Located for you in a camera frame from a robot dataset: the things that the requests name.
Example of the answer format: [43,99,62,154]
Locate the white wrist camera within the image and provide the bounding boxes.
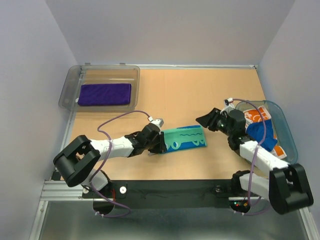
[148,116,164,129]
[220,97,235,116]

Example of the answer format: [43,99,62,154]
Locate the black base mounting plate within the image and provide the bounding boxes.
[81,178,261,217]

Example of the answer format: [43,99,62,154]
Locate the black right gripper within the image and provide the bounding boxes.
[194,107,233,137]

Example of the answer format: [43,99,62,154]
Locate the aluminium frame rail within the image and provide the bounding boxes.
[31,65,314,240]

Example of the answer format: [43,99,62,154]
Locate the teal plastic bin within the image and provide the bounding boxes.
[235,100,298,164]

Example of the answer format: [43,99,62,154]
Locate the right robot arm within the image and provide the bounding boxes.
[196,108,314,215]

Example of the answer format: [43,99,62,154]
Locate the yellow towel teal trim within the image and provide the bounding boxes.
[163,125,207,154]

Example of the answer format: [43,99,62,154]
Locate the orange white patterned towel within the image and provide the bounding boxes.
[243,105,287,159]

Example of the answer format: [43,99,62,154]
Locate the purple towel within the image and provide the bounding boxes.
[77,83,132,107]

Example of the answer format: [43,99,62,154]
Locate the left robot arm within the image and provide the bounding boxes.
[53,121,167,197]

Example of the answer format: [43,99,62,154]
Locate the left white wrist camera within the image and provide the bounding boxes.
[148,116,164,129]

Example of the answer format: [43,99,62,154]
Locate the smoky clear plastic bin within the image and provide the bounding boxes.
[58,63,140,113]

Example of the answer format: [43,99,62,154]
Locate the blue towel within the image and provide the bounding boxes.
[246,119,278,152]

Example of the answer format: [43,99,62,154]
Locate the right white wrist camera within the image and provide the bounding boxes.
[220,97,235,116]

